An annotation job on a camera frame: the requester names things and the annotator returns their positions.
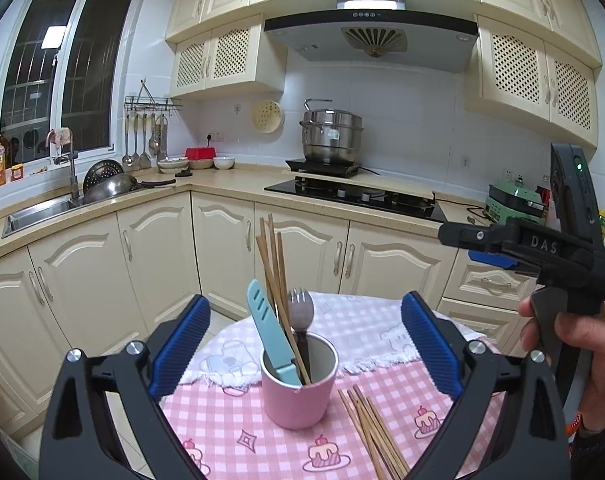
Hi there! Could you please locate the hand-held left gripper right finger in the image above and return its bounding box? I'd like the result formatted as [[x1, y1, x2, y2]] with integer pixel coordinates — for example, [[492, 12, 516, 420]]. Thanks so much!
[[401, 291, 571, 480]]

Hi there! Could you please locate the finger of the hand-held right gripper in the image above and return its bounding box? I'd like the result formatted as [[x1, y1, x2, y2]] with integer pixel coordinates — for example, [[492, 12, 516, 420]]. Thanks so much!
[[469, 251, 539, 277], [439, 222, 521, 256]]

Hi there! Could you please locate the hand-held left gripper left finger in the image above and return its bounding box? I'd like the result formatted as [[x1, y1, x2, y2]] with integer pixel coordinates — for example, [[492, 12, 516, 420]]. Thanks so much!
[[38, 294, 212, 480]]

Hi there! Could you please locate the light blue knife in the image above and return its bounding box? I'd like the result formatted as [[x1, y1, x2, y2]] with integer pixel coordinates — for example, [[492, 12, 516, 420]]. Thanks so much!
[[246, 279, 301, 386]]

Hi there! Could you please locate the bundle of wooden chopsticks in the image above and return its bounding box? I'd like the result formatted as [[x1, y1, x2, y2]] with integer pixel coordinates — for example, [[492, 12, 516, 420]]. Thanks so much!
[[337, 384, 411, 480]]

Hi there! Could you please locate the single wooden chopstick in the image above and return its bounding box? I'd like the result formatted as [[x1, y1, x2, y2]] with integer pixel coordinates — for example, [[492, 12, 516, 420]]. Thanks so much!
[[255, 235, 313, 386], [260, 218, 279, 306], [268, 213, 288, 322], [277, 231, 291, 327]]

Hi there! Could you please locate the metal fork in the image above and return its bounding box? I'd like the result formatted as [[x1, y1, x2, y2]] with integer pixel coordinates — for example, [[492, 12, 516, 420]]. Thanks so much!
[[287, 287, 314, 382]]

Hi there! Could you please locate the pink cup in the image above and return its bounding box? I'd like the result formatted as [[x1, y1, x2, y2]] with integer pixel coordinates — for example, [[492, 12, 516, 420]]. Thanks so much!
[[260, 332, 340, 431]]

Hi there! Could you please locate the person's right forearm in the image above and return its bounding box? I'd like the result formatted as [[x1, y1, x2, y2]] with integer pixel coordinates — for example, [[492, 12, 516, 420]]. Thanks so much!
[[565, 407, 605, 480]]

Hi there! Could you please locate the person's right hand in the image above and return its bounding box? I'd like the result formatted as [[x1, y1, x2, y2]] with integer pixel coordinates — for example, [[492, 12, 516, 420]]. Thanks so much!
[[517, 296, 605, 435]]

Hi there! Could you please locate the cream cabinet drawer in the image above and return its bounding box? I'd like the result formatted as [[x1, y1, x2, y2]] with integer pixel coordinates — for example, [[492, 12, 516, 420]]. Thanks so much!
[[445, 252, 539, 301], [437, 299, 529, 342]]

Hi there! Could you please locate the green electric cooker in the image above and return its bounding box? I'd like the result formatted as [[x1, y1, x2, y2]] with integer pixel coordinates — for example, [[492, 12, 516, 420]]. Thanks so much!
[[484, 182, 551, 226]]

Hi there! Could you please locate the white fringed cloth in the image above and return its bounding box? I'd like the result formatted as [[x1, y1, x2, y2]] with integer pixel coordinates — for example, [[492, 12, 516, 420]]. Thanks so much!
[[185, 290, 489, 397]]

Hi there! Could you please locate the pink checked tablecloth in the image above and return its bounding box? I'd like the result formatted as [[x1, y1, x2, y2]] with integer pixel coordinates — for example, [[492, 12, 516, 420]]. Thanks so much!
[[160, 355, 508, 480]]

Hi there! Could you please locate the black gas hob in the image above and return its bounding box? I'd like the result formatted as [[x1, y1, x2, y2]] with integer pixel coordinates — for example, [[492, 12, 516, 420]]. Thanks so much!
[[264, 177, 449, 224]]

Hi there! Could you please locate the steel mixing bowl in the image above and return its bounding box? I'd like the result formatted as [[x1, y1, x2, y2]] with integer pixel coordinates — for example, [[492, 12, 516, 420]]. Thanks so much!
[[84, 172, 138, 206]]

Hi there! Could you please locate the black induction cooker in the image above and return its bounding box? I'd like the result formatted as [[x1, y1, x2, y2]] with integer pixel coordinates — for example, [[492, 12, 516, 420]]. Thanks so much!
[[285, 157, 364, 180]]

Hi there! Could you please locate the beige kitchen countertop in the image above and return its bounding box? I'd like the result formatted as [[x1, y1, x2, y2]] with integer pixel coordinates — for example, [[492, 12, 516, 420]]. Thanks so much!
[[0, 164, 553, 269]]

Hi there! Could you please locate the steel steamer pot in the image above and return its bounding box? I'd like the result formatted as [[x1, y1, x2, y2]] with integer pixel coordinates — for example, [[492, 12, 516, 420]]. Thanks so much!
[[299, 99, 366, 165]]

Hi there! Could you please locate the steel spatula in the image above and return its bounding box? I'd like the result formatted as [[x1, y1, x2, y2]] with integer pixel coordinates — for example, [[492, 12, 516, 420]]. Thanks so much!
[[139, 112, 154, 170]]

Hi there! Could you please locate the steel colander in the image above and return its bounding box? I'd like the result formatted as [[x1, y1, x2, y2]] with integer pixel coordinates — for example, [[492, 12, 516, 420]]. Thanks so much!
[[82, 159, 126, 196]]

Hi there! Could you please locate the steel sink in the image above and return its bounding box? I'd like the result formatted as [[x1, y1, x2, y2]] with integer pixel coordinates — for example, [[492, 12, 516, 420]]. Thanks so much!
[[1, 195, 86, 240]]

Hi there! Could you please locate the steel ladle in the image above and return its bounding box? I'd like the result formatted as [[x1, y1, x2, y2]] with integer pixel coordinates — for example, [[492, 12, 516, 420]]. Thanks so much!
[[122, 112, 134, 167]]

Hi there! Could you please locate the steel faucet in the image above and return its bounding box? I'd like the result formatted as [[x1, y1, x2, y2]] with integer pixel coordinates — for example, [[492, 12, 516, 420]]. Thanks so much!
[[52, 150, 81, 200]]

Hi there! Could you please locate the black range hood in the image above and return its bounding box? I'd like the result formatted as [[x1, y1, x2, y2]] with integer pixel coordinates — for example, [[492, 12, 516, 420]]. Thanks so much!
[[263, 0, 480, 75]]

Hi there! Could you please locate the yellow round steamer tray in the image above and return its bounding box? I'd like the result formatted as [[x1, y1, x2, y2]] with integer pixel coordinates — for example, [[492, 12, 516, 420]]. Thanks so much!
[[252, 101, 285, 135]]

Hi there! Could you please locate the barred kitchen window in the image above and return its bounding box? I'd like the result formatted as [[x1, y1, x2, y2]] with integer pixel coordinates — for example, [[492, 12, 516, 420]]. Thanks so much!
[[0, 0, 141, 167]]

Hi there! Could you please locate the black power cable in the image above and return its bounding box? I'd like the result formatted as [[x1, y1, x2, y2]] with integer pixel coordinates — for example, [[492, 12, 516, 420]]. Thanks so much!
[[433, 199, 491, 222]]

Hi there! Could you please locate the cream lattice wall cabinet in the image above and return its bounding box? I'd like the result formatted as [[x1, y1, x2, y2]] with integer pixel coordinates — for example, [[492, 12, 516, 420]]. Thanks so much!
[[170, 15, 288, 100], [465, 15, 601, 149]]

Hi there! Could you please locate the black wall utensil rack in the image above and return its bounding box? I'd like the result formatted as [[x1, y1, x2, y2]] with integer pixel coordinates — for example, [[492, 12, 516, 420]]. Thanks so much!
[[124, 78, 184, 114]]

